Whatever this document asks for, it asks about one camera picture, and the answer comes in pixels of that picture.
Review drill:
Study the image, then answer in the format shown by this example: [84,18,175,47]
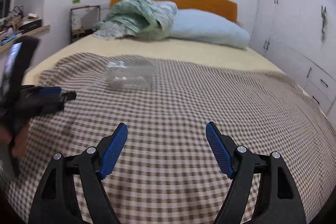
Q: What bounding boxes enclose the green crumpled quilt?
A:
[94,0,178,41]

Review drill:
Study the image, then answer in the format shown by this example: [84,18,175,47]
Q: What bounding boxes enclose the clutter items on ledge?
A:
[1,6,43,46]

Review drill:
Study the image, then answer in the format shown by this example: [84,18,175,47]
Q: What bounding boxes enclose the brown checkered blanket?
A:
[3,53,335,223]

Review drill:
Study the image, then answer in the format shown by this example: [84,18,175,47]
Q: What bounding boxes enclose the white wardrobe with drawers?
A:
[250,0,335,114]

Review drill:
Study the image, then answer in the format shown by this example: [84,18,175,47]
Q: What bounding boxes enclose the black phone on mount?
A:
[1,35,40,102]

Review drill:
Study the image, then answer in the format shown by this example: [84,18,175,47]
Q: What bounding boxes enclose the person's left hand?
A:
[0,120,30,158]

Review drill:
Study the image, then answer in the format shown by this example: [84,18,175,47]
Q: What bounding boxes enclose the clear plastic container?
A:
[81,59,158,91]

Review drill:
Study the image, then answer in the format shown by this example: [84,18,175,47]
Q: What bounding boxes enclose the light blue pillow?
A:
[169,9,251,49]

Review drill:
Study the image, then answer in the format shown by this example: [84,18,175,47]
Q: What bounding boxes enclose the wooden window ledge shelf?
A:
[0,24,51,54]

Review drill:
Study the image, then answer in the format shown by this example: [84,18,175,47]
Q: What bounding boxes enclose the metal bedside shelf rack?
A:
[70,5,101,44]

